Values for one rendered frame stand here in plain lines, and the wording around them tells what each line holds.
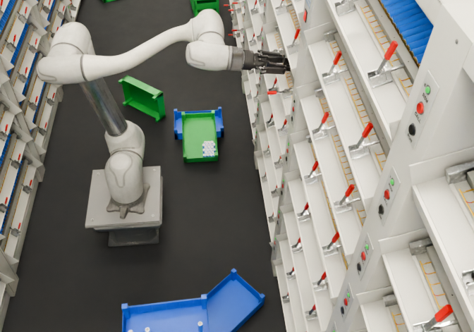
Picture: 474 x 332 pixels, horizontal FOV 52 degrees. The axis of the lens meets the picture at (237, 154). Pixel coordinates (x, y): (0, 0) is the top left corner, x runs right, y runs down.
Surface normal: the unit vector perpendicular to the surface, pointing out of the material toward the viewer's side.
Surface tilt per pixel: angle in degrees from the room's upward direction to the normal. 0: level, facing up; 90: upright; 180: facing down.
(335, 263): 21
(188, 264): 0
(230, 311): 0
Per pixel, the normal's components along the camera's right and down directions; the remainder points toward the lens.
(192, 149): 0.05, -0.42
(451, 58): -0.99, 0.06
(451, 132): 0.10, 0.72
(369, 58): -0.33, -0.63
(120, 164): 0.02, -0.60
